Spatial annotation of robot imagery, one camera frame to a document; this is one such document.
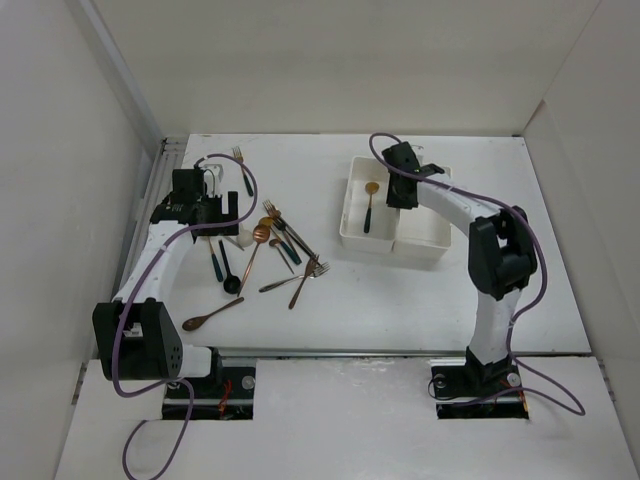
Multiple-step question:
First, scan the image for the gold spoon green handle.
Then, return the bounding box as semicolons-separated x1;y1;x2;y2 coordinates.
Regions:
363;181;380;234
207;237;224;283

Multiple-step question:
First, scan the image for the white ceramic spoon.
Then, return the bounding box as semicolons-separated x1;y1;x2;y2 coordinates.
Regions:
236;225;254;249

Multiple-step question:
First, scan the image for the gold fork green handle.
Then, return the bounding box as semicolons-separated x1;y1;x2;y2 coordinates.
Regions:
232;146;254;197

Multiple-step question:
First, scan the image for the copper round spoon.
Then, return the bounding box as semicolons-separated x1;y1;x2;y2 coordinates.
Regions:
237;224;270;296

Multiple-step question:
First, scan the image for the black ladle spoon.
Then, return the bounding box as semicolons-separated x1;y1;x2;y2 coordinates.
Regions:
218;240;241;296

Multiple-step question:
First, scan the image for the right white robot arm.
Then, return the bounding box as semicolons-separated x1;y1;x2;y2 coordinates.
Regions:
382;141;537;394

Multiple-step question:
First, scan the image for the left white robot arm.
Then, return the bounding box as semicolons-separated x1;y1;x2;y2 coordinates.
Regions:
92;164;238;397

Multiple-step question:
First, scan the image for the white right container bin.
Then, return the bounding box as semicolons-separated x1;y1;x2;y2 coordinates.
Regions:
390;206;452;262

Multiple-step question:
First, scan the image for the white container bin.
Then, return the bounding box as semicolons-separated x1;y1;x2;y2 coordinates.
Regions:
390;206;452;262
339;156;399;255

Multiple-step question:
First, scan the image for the white left container bin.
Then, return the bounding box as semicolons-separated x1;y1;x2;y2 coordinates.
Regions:
339;156;399;255

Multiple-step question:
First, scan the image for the copper fork upper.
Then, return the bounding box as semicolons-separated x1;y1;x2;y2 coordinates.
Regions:
262;200;288;233

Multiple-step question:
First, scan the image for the copper fork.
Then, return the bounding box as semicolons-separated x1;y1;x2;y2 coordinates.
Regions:
288;255;319;310
262;200;288;233

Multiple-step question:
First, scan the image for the small copper teaspoon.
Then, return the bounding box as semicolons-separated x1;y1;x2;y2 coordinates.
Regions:
269;239;294;274

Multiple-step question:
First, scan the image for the copper fork lower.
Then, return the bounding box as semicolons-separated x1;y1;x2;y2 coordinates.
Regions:
288;255;319;310

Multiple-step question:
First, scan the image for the silver spoon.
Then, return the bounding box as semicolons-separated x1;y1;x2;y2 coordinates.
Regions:
258;275;304;293

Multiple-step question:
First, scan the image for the silver fork black handle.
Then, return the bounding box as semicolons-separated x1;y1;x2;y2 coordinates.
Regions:
273;217;319;259

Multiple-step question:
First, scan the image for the green handled fork in pile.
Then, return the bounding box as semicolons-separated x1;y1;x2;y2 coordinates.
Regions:
271;226;301;265

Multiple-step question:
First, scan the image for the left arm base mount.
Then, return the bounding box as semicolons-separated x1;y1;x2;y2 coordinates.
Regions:
186;348;257;421

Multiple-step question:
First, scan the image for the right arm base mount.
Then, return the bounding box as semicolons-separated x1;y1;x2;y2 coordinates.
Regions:
429;350;529;420

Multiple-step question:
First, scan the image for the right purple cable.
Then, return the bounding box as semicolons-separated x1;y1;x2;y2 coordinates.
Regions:
368;132;587;419

